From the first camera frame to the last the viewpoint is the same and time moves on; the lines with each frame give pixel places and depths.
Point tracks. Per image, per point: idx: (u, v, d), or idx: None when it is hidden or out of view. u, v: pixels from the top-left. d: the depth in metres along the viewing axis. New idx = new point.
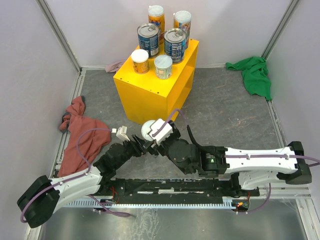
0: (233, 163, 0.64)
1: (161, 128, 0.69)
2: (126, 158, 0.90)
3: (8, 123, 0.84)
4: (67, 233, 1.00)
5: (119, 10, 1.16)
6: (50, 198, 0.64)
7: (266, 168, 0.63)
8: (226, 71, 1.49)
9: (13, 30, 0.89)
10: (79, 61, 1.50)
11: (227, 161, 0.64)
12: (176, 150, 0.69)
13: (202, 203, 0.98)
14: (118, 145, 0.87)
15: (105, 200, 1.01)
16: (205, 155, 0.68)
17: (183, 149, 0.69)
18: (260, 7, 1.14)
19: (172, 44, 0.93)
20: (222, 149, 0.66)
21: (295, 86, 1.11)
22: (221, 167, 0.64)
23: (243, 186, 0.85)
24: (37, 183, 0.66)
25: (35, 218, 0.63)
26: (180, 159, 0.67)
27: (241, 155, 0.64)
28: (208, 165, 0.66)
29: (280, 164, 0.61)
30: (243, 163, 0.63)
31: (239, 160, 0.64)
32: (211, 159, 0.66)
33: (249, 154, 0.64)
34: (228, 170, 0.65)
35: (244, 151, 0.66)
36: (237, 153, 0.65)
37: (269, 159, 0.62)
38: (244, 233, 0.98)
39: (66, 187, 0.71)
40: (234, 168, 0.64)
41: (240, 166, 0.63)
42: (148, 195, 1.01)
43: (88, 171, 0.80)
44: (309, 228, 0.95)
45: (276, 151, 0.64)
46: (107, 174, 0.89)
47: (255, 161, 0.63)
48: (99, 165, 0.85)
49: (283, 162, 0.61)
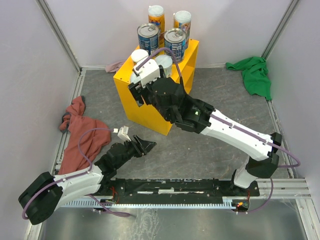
0: (215, 125, 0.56)
1: (145, 62, 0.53)
2: (127, 158, 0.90)
3: (8, 124, 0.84)
4: (67, 233, 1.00)
5: (119, 10, 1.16)
6: (53, 194, 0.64)
7: (239, 142, 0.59)
8: (226, 71, 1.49)
9: (13, 30, 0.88)
10: (80, 61, 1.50)
11: (210, 120, 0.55)
12: (160, 83, 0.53)
13: (202, 203, 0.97)
14: (118, 145, 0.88)
15: (105, 200, 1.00)
16: (190, 106, 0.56)
17: (168, 84, 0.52)
18: (261, 7, 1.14)
19: (172, 44, 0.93)
20: (211, 108, 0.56)
21: (296, 85, 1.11)
22: (203, 123, 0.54)
23: (234, 182, 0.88)
24: (40, 180, 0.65)
25: (37, 214, 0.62)
26: (161, 93, 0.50)
27: (226, 122, 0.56)
28: (188, 114, 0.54)
29: (256, 146, 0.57)
30: (224, 129, 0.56)
31: (221, 125, 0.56)
32: (195, 111, 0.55)
33: (232, 123, 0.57)
34: (206, 129, 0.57)
35: (229, 119, 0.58)
36: (222, 118, 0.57)
37: (249, 137, 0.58)
38: (244, 233, 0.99)
39: (69, 184, 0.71)
40: (212, 130, 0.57)
41: (219, 131, 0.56)
42: (148, 195, 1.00)
43: (90, 170, 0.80)
44: (309, 228, 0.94)
45: (257, 133, 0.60)
46: (108, 173, 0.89)
47: (235, 132, 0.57)
48: (100, 164, 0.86)
49: (259, 145, 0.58)
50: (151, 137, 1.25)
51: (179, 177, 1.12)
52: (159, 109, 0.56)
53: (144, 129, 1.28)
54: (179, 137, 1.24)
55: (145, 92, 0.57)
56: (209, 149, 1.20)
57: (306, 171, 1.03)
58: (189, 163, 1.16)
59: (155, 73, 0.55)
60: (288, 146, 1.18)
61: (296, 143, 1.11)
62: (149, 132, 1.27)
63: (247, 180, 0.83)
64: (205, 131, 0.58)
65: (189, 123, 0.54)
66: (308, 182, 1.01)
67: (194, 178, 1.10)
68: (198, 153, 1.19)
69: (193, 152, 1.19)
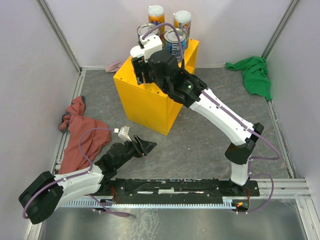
0: (203, 102, 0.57)
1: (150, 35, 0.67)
2: (127, 158, 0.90)
3: (9, 125, 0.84)
4: (67, 233, 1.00)
5: (119, 9, 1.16)
6: (53, 194, 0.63)
7: (221, 124, 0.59)
8: (226, 71, 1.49)
9: (13, 30, 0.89)
10: (80, 61, 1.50)
11: (200, 96, 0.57)
12: (157, 54, 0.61)
13: (202, 203, 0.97)
14: (119, 145, 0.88)
15: (105, 200, 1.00)
16: (185, 80, 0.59)
17: (164, 56, 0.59)
18: (260, 7, 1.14)
19: (172, 44, 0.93)
20: (204, 85, 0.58)
21: (296, 85, 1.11)
22: (192, 96, 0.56)
23: (231, 179, 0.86)
24: (40, 179, 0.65)
25: (37, 214, 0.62)
26: (155, 61, 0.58)
27: (214, 101, 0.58)
28: (181, 86, 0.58)
29: (236, 130, 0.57)
30: (211, 108, 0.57)
31: (209, 103, 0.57)
32: (188, 85, 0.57)
33: (221, 104, 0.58)
34: (195, 105, 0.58)
35: (219, 100, 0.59)
36: (212, 97, 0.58)
37: (231, 120, 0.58)
38: (244, 233, 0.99)
39: (69, 184, 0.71)
40: (199, 106, 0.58)
41: (206, 108, 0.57)
42: (148, 195, 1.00)
43: (91, 169, 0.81)
44: (308, 228, 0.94)
45: (241, 119, 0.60)
46: (108, 173, 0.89)
47: (221, 113, 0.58)
48: (100, 164, 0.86)
49: (240, 130, 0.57)
50: (151, 137, 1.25)
51: (179, 177, 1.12)
52: (157, 81, 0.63)
53: (144, 129, 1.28)
54: (179, 137, 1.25)
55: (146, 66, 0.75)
56: (209, 149, 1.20)
57: (306, 171, 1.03)
58: (189, 163, 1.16)
59: (157, 47, 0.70)
60: (288, 146, 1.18)
61: (296, 143, 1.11)
62: (149, 132, 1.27)
63: (241, 176, 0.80)
64: (194, 107, 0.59)
65: (180, 94, 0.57)
66: (308, 182, 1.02)
67: (194, 178, 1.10)
68: (198, 153, 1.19)
69: (193, 152, 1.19)
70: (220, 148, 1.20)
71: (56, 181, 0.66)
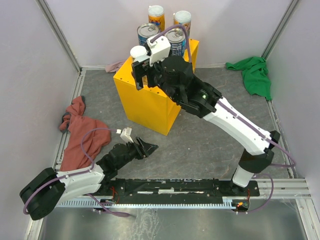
0: (219, 112, 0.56)
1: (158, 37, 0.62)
2: (128, 159, 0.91)
3: (8, 125, 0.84)
4: (67, 233, 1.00)
5: (119, 10, 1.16)
6: (55, 190, 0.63)
7: (239, 134, 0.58)
8: (226, 71, 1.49)
9: (13, 29, 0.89)
10: (80, 61, 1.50)
11: (216, 106, 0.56)
12: (171, 60, 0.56)
13: (202, 203, 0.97)
14: (121, 145, 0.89)
15: (105, 200, 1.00)
16: (198, 89, 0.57)
17: (178, 62, 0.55)
18: (261, 6, 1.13)
19: (172, 44, 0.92)
20: (219, 94, 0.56)
21: (296, 85, 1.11)
22: (208, 107, 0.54)
23: (233, 180, 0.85)
24: (42, 175, 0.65)
25: (38, 210, 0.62)
26: (170, 69, 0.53)
27: (230, 111, 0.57)
28: (195, 97, 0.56)
29: (254, 140, 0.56)
30: (227, 118, 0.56)
31: (226, 113, 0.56)
32: (203, 95, 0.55)
33: (237, 114, 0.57)
34: (209, 115, 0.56)
35: (234, 109, 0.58)
36: (227, 106, 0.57)
37: (249, 130, 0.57)
38: (244, 233, 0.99)
39: (71, 181, 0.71)
40: (215, 117, 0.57)
41: (222, 119, 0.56)
42: (148, 195, 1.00)
43: (92, 168, 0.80)
44: (308, 228, 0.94)
45: (258, 128, 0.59)
46: (109, 173, 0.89)
47: (238, 123, 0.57)
48: (101, 164, 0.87)
49: (258, 140, 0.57)
50: (151, 137, 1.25)
51: (179, 177, 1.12)
52: (167, 88, 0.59)
53: (144, 129, 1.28)
54: (179, 137, 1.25)
55: (151, 70, 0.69)
56: (209, 149, 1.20)
57: (306, 171, 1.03)
58: (189, 163, 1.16)
59: (165, 51, 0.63)
60: (288, 146, 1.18)
61: (296, 143, 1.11)
62: (149, 132, 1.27)
63: (244, 179, 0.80)
64: (209, 118, 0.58)
65: (195, 105, 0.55)
66: (308, 182, 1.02)
67: (194, 178, 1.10)
68: (198, 153, 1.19)
69: (193, 152, 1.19)
70: (220, 148, 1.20)
71: (58, 178, 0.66)
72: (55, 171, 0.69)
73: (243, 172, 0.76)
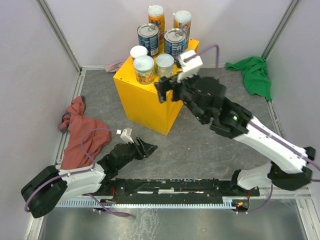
0: (252, 133, 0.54)
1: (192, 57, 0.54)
2: (129, 158, 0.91)
3: (8, 124, 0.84)
4: (67, 233, 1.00)
5: (119, 10, 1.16)
6: (57, 188, 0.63)
7: (273, 154, 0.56)
8: (226, 71, 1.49)
9: (13, 30, 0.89)
10: (80, 61, 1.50)
11: (247, 127, 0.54)
12: (203, 82, 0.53)
13: (202, 203, 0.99)
14: (122, 145, 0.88)
15: (105, 200, 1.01)
16: (227, 110, 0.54)
17: (211, 85, 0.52)
18: (261, 6, 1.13)
19: (172, 44, 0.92)
20: (250, 114, 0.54)
21: (296, 85, 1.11)
22: (242, 130, 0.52)
23: (238, 182, 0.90)
24: (44, 173, 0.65)
25: (39, 208, 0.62)
26: (205, 93, 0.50)
27: (263, 130, 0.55)
28: (225, 118, 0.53)
29: (290, 159, 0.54)
30: (261, 138, 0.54)
31: (258, 133, 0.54)
32: (233, 116, 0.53)
33: (270, 133, 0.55)
34: (241, 136, 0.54)
35: (266, 128, 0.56)
36: (259, 126, 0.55)
37: (285, 149, 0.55)
38: (244, 233, 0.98)
39: (73, 180, 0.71)
40: (248, 138, 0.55)
41: (255, 140, 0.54)
42: (148, 195, 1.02)
43: (93, 167, 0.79)
44: (308, 228, 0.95)
45: (292, 145, 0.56)
46: (109, 173, 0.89)
47: (272, 142, 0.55)
48: (102, 163, 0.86)
49: (294, 159, 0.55)
50: (151, 137, 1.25)
51: (179, 177, 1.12)
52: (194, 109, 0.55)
53: (144, 129, 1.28)
54: (179, 137, 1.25)
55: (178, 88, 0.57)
56: (209, 149, 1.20)
57: None
58: (189, 163, 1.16)
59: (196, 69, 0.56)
60: None
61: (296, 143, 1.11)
62: (149, 132, 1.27)
63: (252, 183, 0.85)
64: (240, 138, 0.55)
65: (226, 128, 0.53)
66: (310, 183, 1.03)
67: (194, 178, 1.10)
68: (198, 153, 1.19)
69: (193, 152, 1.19)
70: (220, 148, 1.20)
71: (60, 176, 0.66)
72: (57, 169, 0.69)
73: (251, 179, 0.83)
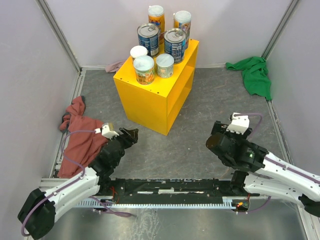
0: (269, 166, 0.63)
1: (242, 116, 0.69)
2: (122, 151, 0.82)
3: (8, 124, 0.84)
4: (68, 232, 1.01)
5: (119, 10, 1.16)
6: (46, 211, 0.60)
7: (294, 184, 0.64)
8: (226, 71, 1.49)
9: (13, 29, 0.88)
10: (80, 61, 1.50)
11: (264, 162, 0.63)
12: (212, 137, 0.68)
13: (202, 203, 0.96)
14: (113, 141, 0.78)
15: (105, 200, 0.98)
16: (244, 149, 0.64)
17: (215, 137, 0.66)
18: (261, 7, 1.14)
19: (172, 44, 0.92)
20: (265, 150, 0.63)
21: (296, 85, 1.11)
22: (256, 164, 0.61)
23: (245, 187, 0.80)
24: (32, 198, 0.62)
25: (38, 230, 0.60)
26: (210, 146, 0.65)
27: (279, 164, 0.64)
28: (242, 156, 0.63)
29: (311, 188, 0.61)
30: (277, 170, 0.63)
31: (275, 167, 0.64)
32: (250, 153, 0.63)
33: (286, 165, 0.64)
34: (260, 170, 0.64)
35: (282, 161, 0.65)
36: (276, 160, 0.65)
37: (303, 179, 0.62)
38: (244, 233, 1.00)
39: (61, 196, 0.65)
40: (266, 171, 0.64)
41: (273, 172, 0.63)
42: (148, 195, 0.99)
43: (83, 175, 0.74)
44: (309, 228, 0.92)
45: (312, 175, 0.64)
46: (104, 171, 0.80)
47: (289, 174, 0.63)
48: (95, 164, 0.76)
49: (315, 187, 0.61)
50: (151, 137, 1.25)
51: (179, 177, 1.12)
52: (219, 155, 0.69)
53: (144, 129, 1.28)
54: (179, 137, 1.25)
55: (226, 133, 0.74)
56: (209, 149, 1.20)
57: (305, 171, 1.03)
58: (189, 163, 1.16)
59: (241, 128, 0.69)
60: (288, 146, 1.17)
61: (296, 143, 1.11)
62: (149, 132, 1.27)
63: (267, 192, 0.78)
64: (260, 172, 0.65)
65: (244, 165, 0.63)
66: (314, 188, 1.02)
67: (194, 178, 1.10)
68: (198, 153, 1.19)
69: (193, 152, 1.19)
70: None
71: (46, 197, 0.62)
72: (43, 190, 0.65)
73: (260, 189, 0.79)
